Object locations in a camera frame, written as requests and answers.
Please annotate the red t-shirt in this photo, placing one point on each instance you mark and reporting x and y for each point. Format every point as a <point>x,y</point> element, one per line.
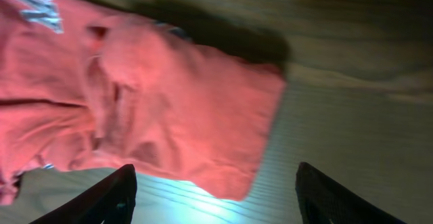
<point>85,87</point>

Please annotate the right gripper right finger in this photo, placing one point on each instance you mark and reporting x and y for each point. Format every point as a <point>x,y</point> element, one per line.
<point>322,200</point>

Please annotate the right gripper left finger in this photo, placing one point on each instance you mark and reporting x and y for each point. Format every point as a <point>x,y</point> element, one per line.
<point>110,201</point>

